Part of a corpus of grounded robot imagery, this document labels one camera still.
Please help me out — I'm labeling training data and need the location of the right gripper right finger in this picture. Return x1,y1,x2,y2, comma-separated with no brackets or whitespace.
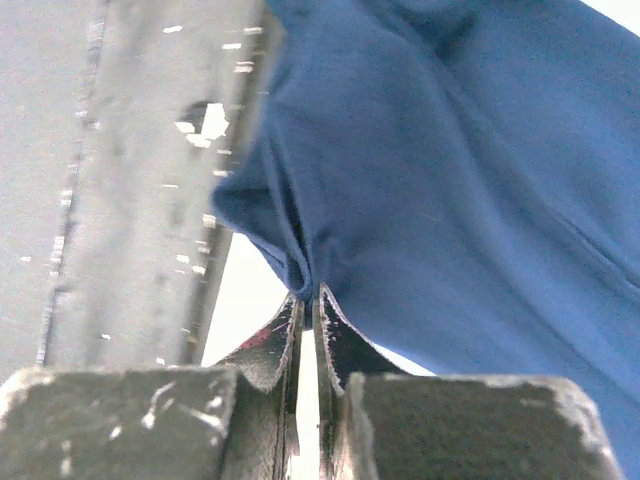
313,287,623,479

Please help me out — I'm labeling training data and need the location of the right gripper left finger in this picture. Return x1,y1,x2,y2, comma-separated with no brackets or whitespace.
1,296,304,479

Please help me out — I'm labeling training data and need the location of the navy blue t shirt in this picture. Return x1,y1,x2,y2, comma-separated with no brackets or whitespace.
212,1,639,479

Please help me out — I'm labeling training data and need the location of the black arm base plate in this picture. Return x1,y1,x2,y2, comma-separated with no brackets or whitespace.
36,1,280,369

